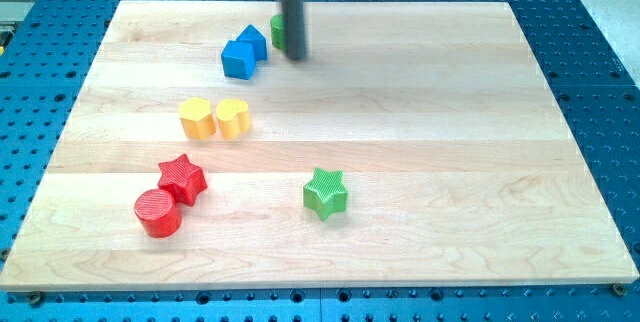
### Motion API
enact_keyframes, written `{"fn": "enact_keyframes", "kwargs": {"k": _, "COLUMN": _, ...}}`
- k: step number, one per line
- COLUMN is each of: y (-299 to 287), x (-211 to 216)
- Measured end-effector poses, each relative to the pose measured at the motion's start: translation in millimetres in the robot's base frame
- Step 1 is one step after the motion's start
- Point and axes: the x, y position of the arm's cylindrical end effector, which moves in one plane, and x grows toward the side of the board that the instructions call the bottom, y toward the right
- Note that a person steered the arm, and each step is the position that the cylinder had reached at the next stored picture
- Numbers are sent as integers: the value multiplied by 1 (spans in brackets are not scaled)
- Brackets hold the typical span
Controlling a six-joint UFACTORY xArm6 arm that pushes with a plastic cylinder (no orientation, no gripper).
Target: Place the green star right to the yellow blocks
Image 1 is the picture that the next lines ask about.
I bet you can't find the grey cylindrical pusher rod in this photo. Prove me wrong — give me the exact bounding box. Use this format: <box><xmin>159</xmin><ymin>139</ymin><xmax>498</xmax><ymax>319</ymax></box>
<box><xmin>280</xmin><ymin>0</ymin><xmax>307</xmax><ymax>61</ymax></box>

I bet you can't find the wooden board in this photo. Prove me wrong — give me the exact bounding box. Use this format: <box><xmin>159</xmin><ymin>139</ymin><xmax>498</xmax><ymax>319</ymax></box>
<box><xmin>1</xmin><ymin>0</ymin><xmax>638</xmax><ymax>291</ymax></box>

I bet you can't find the yellow pentagon block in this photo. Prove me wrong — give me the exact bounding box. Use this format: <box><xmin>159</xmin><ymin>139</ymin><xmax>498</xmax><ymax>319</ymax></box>
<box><xmin>178</xmin><ymin>97</ymin><xmax>216</xmax><ymax>140</ymax></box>

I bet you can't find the green star block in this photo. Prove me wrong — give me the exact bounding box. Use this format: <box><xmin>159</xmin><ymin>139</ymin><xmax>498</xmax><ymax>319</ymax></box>
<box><xmin>303</xmin><ymin>168</ymin><xmax>348</xmax><ymax>221</ymax></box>

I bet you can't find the yellow heart block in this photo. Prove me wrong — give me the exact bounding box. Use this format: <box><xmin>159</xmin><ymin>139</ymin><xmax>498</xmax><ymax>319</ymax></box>
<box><xmin>215</xmin><ymin>98</ymin><xmax>252</xmax><ymax>140</ymax></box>

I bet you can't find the red cylinder block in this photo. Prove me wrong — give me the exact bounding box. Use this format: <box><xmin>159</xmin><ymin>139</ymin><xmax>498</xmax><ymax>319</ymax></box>
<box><xmin>134</xmin><ymin>188</ymin><xmax>182</xmax><ymax>238</ymax></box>

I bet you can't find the blue triangular block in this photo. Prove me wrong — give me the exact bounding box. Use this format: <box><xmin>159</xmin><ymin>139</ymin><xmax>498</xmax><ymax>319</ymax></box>
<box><xmin>236</xmin><ymin>24</ymin><xmax>268</xmax><ymax>61</ymax></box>

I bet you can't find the red star block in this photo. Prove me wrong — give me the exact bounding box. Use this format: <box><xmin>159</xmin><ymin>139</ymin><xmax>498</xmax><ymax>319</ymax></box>
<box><xmin>158</xmin><ymin>154</ymin><xmax>208</xmax><ymax>207</ymax></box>

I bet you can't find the green cylinder block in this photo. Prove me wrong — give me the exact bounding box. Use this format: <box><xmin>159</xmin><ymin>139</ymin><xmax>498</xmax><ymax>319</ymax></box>
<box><xmin>270</xmin><ymin>13</ymin><xmax>286</xmax><ymax>50</ymax></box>

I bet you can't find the blue perforated table plate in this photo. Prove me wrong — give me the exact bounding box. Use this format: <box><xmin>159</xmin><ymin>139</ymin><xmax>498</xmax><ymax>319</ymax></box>
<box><xmin>1</xmin><ymin>0</ymin><xmax>639</xmax><ymax>321</ymax></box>

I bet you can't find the blue cube block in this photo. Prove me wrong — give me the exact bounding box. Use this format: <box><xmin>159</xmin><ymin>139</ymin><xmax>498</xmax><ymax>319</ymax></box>
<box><xmin>221</xmin><ymin>40</ymin><xmax>256</xmax><ymax>80</ymax></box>

